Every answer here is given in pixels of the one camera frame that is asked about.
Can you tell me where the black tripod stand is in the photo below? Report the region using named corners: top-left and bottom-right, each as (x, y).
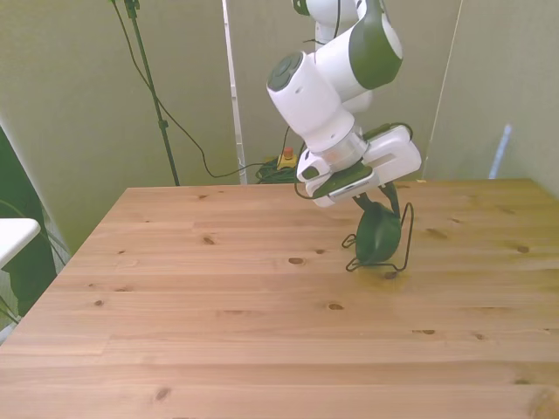
top-left (123, 0), bottom-right (182, 187)

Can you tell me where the black cable from tripod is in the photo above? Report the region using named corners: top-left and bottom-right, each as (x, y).
top-left (108, 0), bottom-right (280, 179)

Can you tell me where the coiled dark cable bundle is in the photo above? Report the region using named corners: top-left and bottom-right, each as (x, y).
top-left (254, 158), bottom-right (307, 185)

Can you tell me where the dark green bowl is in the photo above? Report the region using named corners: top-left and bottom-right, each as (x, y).
top-left (355, 202), bottom-right (404, 266)

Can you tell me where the white flat board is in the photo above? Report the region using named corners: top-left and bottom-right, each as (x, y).
top-left (0, 217), bottom-right (42, 269)

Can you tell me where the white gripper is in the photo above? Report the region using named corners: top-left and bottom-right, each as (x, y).
top-left (304, 124), bottom-right (424, 218)

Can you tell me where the dark green cloth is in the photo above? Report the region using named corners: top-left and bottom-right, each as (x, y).
top-left (0, 125), bottom-right (72, 325)

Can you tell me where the thin slanted white rod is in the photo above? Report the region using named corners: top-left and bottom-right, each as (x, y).
top-left (424, 0), bottom-right (465, 181)

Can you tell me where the yellow emergency stop button box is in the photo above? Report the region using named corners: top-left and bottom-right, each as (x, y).
top-left (277, 147), bottom-right (299, 171)

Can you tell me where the white vertical pole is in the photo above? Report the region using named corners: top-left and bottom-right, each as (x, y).
top-left (221, 0), bottom-right (249, 186)

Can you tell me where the pale blue strip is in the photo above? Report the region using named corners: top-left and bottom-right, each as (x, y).
top-left (487, 123), bottom-right (514, 181)

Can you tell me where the black wire bowl stand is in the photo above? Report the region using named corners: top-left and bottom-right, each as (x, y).
top-left (342, 202), bottom-right (416, 273)

